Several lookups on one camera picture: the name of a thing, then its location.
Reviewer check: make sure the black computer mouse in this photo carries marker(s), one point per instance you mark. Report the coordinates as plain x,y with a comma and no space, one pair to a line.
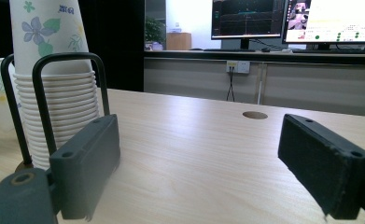
265,49

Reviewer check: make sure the green potted plant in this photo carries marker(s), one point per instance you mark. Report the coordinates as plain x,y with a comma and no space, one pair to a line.
154,31

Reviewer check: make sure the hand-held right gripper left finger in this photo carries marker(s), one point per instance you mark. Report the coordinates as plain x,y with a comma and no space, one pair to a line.
83,168

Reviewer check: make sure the monitor with dark screen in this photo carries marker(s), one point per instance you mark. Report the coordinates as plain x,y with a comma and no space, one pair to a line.
247,18

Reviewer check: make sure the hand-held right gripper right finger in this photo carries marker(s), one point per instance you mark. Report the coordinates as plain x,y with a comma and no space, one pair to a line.
326,169

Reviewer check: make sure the stack of floral paper cups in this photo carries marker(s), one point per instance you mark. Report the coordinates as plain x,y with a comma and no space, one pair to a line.
68,93

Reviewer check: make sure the monitor with bright screen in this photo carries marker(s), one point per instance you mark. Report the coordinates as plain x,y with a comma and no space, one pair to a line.
335,21

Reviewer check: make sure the wooden box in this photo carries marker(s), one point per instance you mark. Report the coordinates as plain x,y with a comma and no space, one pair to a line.
179,41

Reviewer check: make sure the white wall socket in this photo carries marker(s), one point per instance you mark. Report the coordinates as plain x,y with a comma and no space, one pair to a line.
241,67

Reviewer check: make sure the black keyboard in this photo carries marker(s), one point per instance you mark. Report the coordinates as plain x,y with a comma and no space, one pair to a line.
230,49

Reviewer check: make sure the background desk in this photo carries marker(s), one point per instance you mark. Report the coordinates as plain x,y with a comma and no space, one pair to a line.
311,84

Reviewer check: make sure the black curtain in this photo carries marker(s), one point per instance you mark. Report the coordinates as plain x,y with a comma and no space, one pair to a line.
118,46

